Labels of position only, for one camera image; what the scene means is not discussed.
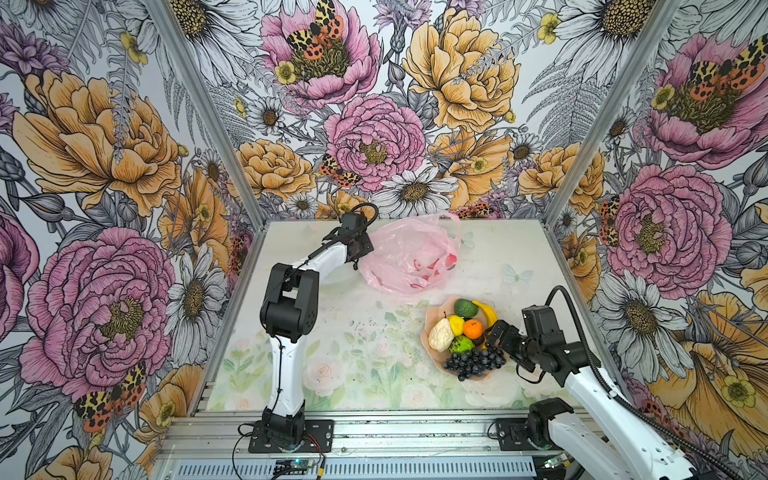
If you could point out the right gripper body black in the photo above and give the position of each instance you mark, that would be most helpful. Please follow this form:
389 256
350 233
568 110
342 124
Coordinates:
518 348

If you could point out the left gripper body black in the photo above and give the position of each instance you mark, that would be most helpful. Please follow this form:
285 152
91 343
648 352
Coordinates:
365 246

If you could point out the yellow fake banana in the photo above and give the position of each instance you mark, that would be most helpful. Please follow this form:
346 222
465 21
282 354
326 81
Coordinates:
488 317

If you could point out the pink plastic bag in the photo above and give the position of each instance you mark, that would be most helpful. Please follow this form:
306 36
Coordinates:
413 254

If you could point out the dark fake grapes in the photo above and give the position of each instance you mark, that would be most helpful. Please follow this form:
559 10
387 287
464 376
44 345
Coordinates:
475 364

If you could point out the orange fake fruit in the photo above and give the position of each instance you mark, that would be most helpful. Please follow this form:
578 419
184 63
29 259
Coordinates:
473 329

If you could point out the small green fake lime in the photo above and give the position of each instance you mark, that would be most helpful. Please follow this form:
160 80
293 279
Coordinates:
465 308

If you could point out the beige fake fruit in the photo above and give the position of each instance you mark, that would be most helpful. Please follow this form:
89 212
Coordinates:
441 336

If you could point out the pink scalloped bowl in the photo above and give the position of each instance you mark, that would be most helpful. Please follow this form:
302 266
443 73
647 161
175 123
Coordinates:
434 314

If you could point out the green fake fruit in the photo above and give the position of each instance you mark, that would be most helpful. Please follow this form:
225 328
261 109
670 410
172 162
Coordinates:
461 344

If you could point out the yellow fake lemon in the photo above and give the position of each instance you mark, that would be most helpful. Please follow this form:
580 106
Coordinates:
456 325

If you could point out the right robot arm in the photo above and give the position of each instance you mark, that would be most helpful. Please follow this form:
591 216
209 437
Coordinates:
626 446

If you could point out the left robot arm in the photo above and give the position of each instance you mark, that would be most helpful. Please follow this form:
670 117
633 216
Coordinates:
289 313

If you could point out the green circuit board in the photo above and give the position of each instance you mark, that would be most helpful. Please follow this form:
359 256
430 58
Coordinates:
291 466

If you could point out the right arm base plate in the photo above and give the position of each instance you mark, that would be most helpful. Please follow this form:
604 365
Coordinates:
519 434

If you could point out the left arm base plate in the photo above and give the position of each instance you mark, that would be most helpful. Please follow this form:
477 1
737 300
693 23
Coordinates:
308 436

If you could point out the aluminium front rail frame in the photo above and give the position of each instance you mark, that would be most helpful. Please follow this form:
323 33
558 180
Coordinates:
366 434

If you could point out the white perforated cable duct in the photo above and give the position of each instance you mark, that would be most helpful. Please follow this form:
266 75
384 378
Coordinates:
513 467

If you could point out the left aluminium corner post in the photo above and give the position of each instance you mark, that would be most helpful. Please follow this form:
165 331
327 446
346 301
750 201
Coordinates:
185 65

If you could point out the aluminium corner post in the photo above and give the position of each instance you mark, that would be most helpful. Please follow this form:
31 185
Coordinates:
659 20
185 65

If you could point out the right aluminium corner post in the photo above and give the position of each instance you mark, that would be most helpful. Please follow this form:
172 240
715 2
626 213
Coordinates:
659 20

